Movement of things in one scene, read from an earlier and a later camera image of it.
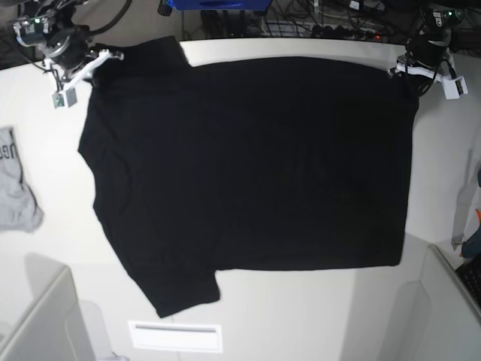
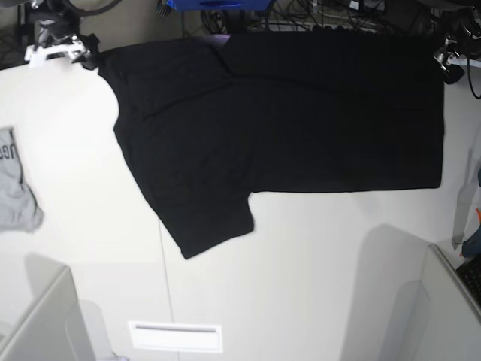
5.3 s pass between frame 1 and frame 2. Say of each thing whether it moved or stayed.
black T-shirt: moved
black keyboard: stayed
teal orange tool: stayed
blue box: stayed
